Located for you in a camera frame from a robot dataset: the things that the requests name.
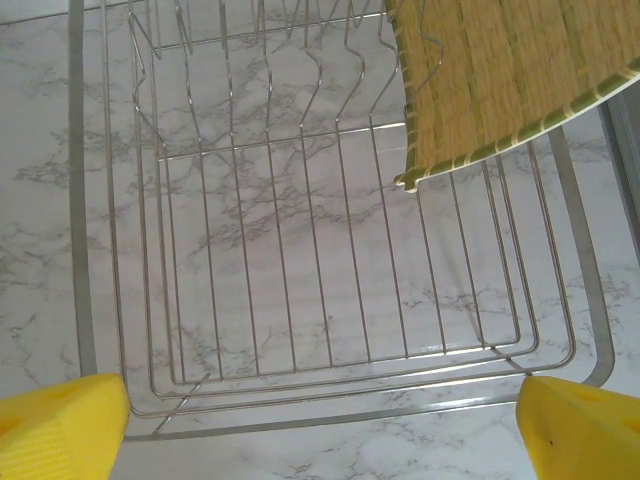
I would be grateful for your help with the yellow woven bamboo plate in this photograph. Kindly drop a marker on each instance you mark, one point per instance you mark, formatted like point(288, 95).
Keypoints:
point(500, 75)

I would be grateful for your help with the aluminium side rail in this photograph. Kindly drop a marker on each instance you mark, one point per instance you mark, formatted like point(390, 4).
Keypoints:
point(627, 165)

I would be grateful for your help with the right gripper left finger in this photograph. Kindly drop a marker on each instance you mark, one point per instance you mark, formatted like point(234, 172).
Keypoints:
point(55, 430)

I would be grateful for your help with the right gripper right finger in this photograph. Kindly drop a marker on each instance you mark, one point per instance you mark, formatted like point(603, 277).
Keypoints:
point(585, 440)

